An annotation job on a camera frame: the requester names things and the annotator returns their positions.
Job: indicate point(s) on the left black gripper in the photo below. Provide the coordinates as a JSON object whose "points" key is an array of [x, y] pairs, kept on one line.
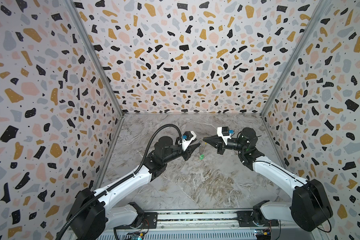
{"points": [[189, 151]]}

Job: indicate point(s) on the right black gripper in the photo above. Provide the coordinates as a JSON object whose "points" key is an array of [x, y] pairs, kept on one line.
{"points": [[221, 145]]}

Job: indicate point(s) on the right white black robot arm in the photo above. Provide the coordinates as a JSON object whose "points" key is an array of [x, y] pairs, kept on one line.
{"points": [[310, 206]]}

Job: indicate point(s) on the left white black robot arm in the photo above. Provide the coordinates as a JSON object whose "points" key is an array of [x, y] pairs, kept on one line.
{"points": [[94, 211]]}

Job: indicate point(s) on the left green circuit board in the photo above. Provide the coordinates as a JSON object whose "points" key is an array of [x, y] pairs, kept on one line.
{"points": [[137, 236]]}

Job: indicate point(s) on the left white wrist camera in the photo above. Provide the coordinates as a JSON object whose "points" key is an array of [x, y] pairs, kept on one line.
{"points": [[187, 138]]}

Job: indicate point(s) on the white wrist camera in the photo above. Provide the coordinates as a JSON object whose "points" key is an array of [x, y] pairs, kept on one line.
{"points": [[187, 138], [225, 133]]}

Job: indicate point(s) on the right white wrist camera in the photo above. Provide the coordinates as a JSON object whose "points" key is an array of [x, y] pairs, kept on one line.
{"points": [[225, 133]]}

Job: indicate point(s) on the aluminium mounting rail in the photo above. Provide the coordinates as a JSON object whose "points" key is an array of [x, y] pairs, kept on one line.
{"points": [[178, 219]]}

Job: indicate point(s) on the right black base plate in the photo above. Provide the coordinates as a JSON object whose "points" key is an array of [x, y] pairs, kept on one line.
{"points": [[249, 219]]}

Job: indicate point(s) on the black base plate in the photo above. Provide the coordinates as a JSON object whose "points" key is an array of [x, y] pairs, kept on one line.
{"points": [[249, 219], [147, 220]]}

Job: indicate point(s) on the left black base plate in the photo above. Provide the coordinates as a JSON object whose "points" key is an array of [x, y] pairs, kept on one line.
{"points": [[147, 220]]}

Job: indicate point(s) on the white slotted cable duct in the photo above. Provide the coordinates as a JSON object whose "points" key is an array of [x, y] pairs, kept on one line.
{"points": [[193, 235]]}

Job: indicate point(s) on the right circuit board with wires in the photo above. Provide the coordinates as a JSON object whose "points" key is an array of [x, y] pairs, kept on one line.
{"points": [[263, 234]]}

